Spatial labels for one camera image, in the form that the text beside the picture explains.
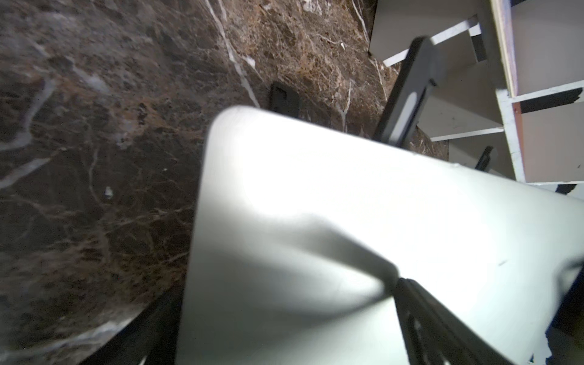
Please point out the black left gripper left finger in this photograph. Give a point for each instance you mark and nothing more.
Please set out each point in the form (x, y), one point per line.
(150, 338)

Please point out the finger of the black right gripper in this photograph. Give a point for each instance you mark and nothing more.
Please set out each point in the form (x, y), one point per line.
(417, 79)

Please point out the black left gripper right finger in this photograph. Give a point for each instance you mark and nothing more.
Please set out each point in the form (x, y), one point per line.
(433, 335)

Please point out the silver laptop computer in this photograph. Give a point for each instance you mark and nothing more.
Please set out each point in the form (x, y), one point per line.
(302, 232)

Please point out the white shelf with orange boards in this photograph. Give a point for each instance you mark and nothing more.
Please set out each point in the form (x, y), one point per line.
(514, 81)

